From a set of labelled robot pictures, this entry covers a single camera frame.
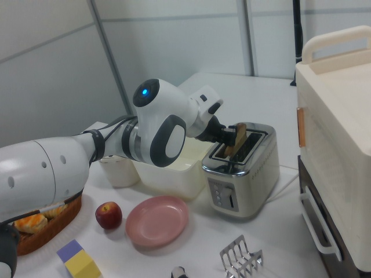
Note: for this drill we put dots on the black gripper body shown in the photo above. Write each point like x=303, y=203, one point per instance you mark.
x=211, y=131

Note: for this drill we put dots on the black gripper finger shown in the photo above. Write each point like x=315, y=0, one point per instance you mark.
x=229, y=136

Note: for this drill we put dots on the brown toast bread slice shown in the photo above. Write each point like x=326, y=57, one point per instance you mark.
x=241, y=134

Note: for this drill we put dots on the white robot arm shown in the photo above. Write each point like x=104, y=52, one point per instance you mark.
x=43, y=171

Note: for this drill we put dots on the pink plate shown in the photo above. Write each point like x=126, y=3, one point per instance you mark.
x=156, y=221

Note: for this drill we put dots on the short orange glazed bread roll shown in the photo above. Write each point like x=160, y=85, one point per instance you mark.
x=30, y=224

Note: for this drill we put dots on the chrome and cream toaster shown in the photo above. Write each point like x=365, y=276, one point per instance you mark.
x=249, y=188

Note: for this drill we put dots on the cream plastic tub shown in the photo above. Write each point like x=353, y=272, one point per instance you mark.
x=174, y=181

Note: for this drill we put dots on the small cream lidded bin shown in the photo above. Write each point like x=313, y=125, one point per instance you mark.
x=121, y=173

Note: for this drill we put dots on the black tripod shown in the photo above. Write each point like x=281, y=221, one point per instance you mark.
x=297, y=43

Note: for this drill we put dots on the metal toast rack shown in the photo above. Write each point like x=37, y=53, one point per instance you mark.
x=240, y=260

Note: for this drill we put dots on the red apple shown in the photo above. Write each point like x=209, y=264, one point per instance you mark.
x=108, y=215

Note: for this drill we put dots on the panda figurine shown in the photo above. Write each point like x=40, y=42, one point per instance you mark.
x=179, y=272

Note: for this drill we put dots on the purple foam block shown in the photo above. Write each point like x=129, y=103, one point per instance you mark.
x=69, y=250

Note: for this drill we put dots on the yellow foam block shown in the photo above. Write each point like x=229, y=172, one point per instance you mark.
x=82, y=265

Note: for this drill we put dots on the brown wicker basket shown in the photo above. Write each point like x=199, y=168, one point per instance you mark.
x=52, y=231

